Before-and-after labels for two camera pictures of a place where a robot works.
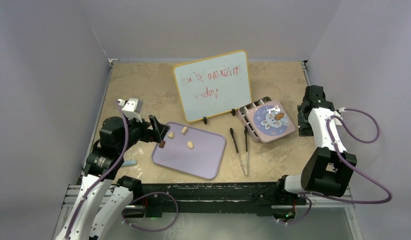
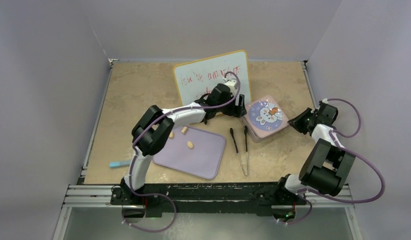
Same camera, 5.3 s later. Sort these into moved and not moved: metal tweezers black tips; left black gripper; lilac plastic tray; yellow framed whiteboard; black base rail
Moved: left black gripper
Not moved: yellow framed whiteboard; lilac plastic tray; metal tweezers black tips; black base rail
